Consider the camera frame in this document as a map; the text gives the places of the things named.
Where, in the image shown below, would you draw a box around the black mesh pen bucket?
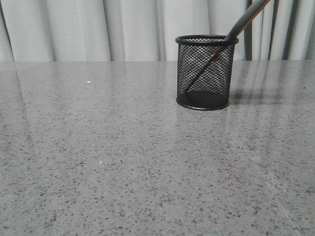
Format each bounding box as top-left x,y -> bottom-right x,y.
175,35 -> 239,110

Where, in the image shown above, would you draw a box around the grey orange handled scissors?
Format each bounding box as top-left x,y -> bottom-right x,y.
185,0 -> 269,93

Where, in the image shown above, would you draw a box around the grey pleated curtain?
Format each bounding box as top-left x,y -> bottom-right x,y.
0,0 -> 315,62

